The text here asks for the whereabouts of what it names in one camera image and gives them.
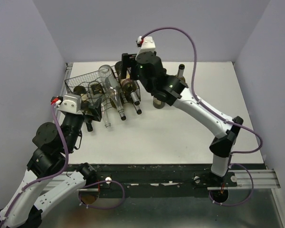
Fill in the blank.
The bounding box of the clear glass bottle front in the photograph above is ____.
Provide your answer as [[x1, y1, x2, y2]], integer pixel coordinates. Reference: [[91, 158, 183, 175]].
[[88, 81, 111, 128]]

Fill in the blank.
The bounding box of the dark bottle front label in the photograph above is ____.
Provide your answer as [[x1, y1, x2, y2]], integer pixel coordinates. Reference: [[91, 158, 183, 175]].
[[73, 85, 93, 132]]

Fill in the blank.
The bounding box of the dark bottle label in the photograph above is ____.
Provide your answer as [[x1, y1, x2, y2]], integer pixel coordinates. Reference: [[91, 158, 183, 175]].
[[73, 85, 93, 132], [110, 99, 126, 121]]

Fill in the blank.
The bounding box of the olive bottle tan label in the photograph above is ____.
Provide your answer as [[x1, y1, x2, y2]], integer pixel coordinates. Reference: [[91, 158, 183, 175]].
[[126, 92, 142, 114]]

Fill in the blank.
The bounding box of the black wire wine rack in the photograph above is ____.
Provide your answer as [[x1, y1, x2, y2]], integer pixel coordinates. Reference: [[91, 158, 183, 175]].
[[65, 62, 142, 115]]

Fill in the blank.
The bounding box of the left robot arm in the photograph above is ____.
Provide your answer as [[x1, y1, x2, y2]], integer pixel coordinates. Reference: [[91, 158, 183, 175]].
[[0, 95, 102, 228]]

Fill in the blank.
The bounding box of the green bottle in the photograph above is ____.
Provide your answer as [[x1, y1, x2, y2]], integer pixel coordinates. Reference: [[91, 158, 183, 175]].
[[175, 64, 186, 82], [114, 61, 140, 105], [152, 96, 166, 109]]

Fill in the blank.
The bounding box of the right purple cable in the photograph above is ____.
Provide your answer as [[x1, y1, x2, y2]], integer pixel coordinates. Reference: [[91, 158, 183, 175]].
[[141, 27, 264, 206]]

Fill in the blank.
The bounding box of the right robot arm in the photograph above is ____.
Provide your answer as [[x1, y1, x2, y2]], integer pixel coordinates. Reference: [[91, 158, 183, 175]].
[[121, 51, 243, 186]]

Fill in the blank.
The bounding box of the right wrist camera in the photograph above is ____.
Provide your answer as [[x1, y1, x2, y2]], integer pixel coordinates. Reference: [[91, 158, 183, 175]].
[[135, 36, 156, 60]]

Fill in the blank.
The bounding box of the black mounting rail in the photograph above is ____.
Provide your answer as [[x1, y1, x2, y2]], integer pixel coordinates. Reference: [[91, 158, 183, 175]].
[[61, 162, 238, 199]]

